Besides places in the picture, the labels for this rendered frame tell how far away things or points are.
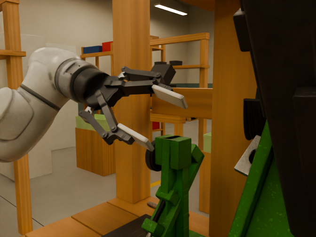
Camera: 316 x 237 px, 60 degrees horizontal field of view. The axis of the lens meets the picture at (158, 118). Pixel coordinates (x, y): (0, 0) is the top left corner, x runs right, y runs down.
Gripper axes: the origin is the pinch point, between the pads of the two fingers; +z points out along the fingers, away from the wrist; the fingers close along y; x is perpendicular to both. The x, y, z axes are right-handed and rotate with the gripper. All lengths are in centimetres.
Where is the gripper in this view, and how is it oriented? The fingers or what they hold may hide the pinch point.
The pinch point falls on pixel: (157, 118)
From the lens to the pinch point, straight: 45.8
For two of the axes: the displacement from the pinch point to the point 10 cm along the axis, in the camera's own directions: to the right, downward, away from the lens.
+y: 6.1, -7.3, 3.1
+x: 3.3, 5.9, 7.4
